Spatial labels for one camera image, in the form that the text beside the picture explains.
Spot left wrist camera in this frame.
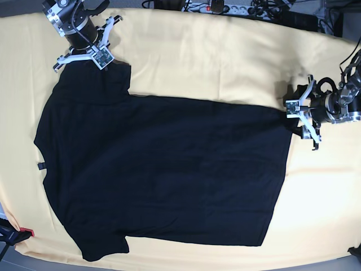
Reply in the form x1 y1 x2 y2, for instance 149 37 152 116
285 100 301 119

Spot white power strip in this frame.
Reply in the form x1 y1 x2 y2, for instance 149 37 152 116
181 1 268 18

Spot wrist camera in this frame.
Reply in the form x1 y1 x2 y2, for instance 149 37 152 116
91 47 115 70
285 100 301 119

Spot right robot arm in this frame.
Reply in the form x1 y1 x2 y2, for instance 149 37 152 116
42 0 122 72

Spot black T-shirt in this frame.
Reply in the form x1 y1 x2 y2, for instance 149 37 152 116
34 62 297 261

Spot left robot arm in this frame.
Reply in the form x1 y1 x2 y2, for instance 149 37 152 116
285 47 360 151

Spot black box on floor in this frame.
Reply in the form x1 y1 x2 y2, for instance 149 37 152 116
278 11 318 32

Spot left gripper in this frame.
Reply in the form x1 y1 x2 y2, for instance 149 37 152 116
293 75 337 150

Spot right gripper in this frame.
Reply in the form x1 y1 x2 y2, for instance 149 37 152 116
52 15 124 74

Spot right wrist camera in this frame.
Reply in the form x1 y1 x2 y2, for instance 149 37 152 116
91 47 115 70

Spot red and black table clamp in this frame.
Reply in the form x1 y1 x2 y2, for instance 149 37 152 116
1 219 34 246

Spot black clamp at right corner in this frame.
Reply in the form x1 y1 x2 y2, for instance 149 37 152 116
348 245 361 259

